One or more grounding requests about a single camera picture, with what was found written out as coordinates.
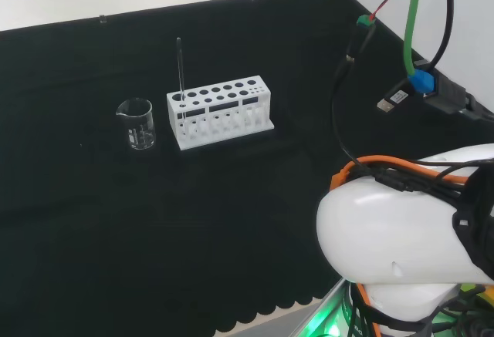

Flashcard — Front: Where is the clear glass beaker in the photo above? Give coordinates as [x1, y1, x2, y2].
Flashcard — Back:
[114, 97, 157, 152]

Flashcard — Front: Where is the clear glass rod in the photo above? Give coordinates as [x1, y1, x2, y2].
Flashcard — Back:
[175, 36, 188, 121]

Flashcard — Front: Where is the orange cable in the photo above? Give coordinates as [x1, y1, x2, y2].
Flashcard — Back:
[329, 154, 482, 192]

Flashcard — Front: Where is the thin black cable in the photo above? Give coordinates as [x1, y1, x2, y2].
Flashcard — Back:
[330, 24, 377, 167]

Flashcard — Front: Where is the black connector block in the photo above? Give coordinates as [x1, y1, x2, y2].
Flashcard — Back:
[423, 76, 494, 123]

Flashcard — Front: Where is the green cable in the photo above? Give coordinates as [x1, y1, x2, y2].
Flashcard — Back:
[402, 0, 425, 79]

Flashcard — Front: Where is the black USB plug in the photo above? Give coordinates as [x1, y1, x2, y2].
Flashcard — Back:
[376, 78, 413, 116]

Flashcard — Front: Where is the thick black cable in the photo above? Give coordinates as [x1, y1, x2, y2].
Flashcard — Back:
[427, 0, 455, 71]

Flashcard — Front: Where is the blue connector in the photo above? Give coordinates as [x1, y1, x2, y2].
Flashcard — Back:
[407, 67, 439, 96]

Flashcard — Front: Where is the white test tube rack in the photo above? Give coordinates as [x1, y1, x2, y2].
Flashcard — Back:
[166, 75, 276, 152]

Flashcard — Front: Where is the black bench cloth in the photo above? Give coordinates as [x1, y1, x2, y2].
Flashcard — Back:
[0, 0, 494, 335]

